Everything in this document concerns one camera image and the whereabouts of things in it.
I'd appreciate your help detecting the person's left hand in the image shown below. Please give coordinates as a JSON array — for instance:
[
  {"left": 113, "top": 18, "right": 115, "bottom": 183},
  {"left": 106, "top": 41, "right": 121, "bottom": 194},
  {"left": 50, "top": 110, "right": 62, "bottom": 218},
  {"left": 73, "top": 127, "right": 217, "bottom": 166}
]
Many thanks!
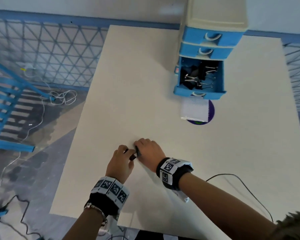
[{"left": 106, "top": 145, "right": 137, "bottom": 184}]

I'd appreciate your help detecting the person's right hand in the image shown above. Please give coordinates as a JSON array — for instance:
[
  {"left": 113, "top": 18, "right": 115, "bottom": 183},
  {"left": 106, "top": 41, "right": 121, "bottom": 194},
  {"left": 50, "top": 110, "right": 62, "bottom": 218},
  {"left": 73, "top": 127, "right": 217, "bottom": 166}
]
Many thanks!
[{"left": 134, "top": 138, "right": 167, "bottom": 173}]

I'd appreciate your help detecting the black binder clip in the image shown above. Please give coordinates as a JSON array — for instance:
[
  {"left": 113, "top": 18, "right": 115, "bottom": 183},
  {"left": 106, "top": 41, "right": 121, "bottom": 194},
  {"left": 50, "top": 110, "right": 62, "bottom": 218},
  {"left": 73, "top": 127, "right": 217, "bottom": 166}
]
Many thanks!
[{"left": 129, "top": 146, "right": 142, "bottom": 161}]

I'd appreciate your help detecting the person's left forearm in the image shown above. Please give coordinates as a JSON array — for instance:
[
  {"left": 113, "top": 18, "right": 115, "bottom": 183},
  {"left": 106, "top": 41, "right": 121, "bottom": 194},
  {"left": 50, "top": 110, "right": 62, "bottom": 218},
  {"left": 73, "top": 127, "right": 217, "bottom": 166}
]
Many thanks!
[{"left": 62, "top": 209, "right": 108, "bottom": 240}]

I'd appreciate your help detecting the person's right forearm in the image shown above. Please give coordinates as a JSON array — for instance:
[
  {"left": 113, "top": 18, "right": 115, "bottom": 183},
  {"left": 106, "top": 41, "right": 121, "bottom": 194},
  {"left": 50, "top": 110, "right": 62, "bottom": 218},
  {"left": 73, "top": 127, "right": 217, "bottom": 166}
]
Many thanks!
[{"left": 178, "top": 172, "right": 277, "bottom": 240}]

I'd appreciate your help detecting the black left wristband with markers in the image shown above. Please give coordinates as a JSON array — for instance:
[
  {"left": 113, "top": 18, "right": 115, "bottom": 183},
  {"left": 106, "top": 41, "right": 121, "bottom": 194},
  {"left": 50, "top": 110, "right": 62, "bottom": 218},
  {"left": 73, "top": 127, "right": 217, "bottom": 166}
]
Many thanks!
[{"left": 84, "top": 176, "right": 130, "bottom": 221}]

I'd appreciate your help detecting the black wristband with markers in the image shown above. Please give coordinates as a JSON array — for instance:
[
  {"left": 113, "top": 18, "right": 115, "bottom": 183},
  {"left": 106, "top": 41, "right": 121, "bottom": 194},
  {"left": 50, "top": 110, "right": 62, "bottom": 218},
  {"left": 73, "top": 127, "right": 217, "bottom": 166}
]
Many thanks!
[
  {"left": 84, "top": 176, "right": 130, "bottom": 221},
  {"left": 156, "top": 157, "right": 194, "bottom": 192}
]

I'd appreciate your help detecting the black right wristband with markers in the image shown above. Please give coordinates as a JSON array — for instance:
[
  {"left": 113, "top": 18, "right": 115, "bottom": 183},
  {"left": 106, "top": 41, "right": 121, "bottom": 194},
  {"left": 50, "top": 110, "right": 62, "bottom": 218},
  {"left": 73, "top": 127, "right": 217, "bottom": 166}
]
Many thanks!
[{"left": 156, "top": 157, "right": 194, "bottom": 192}]

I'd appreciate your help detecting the clear plastic bag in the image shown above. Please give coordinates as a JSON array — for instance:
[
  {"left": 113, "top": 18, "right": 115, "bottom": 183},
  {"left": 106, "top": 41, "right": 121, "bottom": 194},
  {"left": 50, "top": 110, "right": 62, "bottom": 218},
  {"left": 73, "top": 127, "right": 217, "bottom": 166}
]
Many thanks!
[{"left": 180, "top": 95, "right": 209, "bottom": 123}]

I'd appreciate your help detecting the purple round disc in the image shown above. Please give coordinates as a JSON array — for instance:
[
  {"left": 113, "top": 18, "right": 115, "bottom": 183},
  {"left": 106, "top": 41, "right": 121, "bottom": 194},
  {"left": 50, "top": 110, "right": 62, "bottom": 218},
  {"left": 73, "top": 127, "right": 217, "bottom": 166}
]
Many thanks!
[{"left": 186, "top": 99, "right": 215, "bottom": 125}]

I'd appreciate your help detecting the pile of black binder clips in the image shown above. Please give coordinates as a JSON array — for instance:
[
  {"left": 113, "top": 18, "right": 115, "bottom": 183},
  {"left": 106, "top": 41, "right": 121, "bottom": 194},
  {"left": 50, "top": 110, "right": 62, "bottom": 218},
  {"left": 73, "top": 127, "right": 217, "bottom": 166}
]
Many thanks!
[{"left": 180, "top": 60, "right": 219, "bottom": 90}]

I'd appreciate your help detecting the open blue drawer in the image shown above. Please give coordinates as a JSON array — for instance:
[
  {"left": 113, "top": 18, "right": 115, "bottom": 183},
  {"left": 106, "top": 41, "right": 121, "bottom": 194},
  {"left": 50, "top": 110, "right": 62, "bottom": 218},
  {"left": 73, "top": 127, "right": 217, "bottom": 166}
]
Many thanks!
[{"left": 173, "top": 56, "right": 227, "bottom": 100}]

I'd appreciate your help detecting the blue mesh fence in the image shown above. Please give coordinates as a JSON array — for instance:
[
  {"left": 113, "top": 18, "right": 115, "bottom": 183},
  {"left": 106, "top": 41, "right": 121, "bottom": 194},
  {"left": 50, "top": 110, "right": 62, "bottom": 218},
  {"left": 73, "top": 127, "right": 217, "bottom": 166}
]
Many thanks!
[
  {"left": 245, "top": 30, "right": 300, "bottom": 113},
  {"left": 0, "top": 9, "right": 180, "bottom": 92}
]

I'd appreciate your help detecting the cream plastic drawer cabinet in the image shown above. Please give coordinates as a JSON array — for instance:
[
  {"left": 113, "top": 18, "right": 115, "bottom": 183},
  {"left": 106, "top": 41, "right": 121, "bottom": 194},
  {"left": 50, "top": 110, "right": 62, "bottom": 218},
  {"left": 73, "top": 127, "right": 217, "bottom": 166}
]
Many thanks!
[{"left": 174, "top": 0, "right": 249, "bottom": 73}]

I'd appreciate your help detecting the silver bracelet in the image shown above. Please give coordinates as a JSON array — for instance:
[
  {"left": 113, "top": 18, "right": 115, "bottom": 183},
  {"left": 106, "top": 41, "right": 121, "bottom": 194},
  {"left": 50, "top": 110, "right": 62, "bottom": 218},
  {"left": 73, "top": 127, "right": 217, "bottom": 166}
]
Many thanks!
[{"left": 84, "top": 202, "right": 108, "bottom": 227}]

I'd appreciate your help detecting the blue drawer with cream handle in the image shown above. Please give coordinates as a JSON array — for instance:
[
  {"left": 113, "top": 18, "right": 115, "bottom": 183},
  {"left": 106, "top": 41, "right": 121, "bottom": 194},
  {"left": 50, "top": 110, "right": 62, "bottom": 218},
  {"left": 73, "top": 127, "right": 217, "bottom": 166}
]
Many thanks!
[
  {"left": 182, "top": 25, "right": 245, "bottom": 47},
  {"left": 179, "top": 42, "right": 234, "bottom": 60}
]

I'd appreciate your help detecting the white cable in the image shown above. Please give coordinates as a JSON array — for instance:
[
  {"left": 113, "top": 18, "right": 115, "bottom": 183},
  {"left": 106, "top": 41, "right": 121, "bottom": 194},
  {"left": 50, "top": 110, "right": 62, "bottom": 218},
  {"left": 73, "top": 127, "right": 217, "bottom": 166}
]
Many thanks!
[{"left": 0, "top": 67, "right": 78, "bottom": 196}]

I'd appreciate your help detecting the black floor cable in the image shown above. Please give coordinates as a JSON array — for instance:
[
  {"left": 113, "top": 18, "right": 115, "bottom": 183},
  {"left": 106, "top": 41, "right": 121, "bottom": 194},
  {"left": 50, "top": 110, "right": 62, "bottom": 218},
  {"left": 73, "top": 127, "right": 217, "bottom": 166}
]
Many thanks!
[{"left": 0, "top": 195, "right": 44, "bottom": 240}]

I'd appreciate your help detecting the thin black cable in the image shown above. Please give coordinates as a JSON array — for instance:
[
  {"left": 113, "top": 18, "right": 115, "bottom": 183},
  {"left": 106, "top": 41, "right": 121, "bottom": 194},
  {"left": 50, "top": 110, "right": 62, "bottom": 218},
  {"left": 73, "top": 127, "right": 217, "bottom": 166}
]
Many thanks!
[{"left": 206, "top": 173, "right": 274, "bottom": 223}]

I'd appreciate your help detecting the blue slatted metal frame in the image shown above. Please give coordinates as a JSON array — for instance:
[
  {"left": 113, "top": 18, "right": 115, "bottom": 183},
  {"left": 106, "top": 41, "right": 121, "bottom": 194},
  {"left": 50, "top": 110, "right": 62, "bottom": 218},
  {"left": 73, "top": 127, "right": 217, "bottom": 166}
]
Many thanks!
[{"left": 0, "top": 58, "right": 56, "bottom": 153}]

